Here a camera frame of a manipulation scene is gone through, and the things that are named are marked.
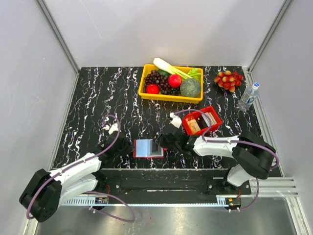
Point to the red apple upper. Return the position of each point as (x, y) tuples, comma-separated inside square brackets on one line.
[(175, 81)]

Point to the yellow plastic fruit tray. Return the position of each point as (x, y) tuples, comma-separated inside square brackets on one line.
[(150, 67)]

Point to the black VIP credit card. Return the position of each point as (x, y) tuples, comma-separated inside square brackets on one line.
[(155, 150)]

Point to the red apple lower left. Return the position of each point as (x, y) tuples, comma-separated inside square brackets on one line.
[(152, 89)]

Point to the red card holder wallet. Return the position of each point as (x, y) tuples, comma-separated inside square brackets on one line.
[(142, 150)]

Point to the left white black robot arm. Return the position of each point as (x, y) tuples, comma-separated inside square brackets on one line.
[(48, 190)]

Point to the white green leek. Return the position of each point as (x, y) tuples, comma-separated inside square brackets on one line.
[(163, 65)]

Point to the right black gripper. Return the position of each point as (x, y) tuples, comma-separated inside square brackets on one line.
[(161, 142)]

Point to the clear water bottle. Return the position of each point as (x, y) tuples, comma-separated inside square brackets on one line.
[(249, 95)]

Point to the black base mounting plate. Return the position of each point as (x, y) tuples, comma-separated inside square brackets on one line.
[(119, 181)]

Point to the red plastic card bin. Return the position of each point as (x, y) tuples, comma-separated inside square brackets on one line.
[(195, 115)]

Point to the dark purple grape bunch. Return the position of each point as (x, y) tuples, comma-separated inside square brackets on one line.
[(162, 81)]

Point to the stack of credit cards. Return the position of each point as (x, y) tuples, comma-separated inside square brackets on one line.
[(201, 122)]

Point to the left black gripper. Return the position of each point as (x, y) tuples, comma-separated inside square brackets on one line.
[(129, 149)]

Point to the red apple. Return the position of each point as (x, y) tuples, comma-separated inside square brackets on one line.
[(175, 81), (152, 89)]

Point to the dark green cucumber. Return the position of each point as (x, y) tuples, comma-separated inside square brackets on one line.
[(163, 73)]

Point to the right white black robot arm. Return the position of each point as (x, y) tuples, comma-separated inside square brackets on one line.
[(254, 156)]

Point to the green lettuce leaf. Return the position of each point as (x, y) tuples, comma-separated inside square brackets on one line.
[(195, 73)]

